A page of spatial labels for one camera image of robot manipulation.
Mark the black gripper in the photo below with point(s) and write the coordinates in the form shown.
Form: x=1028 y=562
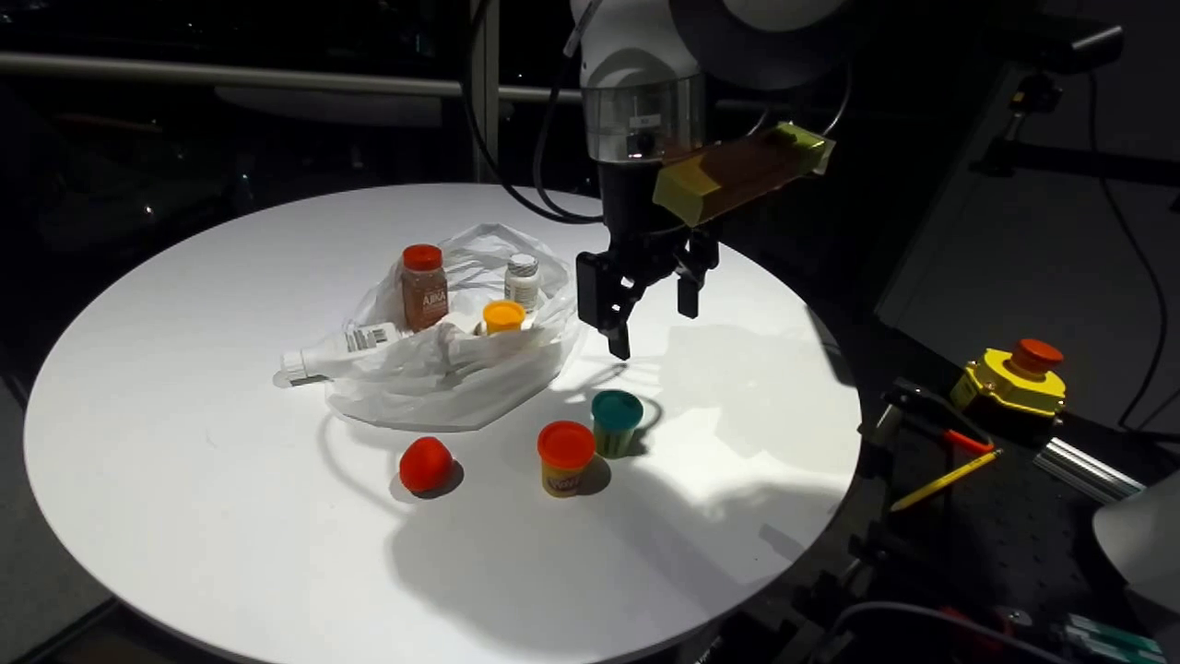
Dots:
x=648 y=217

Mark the teal-lid dough tub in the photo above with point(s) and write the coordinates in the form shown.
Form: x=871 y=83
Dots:
x=612 y=416

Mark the yellow dough tub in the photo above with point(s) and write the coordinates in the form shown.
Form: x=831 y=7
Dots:
x=503 y=319

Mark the orange-lid dough tub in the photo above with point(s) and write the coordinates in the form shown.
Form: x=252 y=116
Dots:
x=564 y=451

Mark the red-capped spice bottle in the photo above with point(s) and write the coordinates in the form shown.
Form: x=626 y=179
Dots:
x=424 y=291

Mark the small red round container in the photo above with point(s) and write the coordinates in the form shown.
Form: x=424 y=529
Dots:
x=424 y=465

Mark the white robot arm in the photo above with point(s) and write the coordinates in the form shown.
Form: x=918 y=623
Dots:
x=687 y=51

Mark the clear plastic bag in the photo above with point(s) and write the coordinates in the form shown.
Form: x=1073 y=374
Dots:
x=430 y=374

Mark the yellow pencil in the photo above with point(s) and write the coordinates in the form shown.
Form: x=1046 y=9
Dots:
x=944 y=480

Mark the yellow emergency stop button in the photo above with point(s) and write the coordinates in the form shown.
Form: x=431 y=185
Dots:
x=1017 y=379

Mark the silver metal bar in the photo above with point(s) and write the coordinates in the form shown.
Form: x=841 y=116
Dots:
x=1088 y=465

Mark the white lamp shade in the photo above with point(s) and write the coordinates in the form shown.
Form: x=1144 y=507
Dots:
x=1144 y=539

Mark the wrist camera bar yellow tape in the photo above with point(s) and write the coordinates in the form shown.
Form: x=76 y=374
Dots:
x=740 y=175

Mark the grey slanted window post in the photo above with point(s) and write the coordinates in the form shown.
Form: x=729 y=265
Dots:
x=488 y=77

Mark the black camera stand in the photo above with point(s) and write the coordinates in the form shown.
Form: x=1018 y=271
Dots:
x=1056 y=77

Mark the grey horizontal rail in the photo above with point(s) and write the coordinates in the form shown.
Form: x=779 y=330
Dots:
x=184 y=71

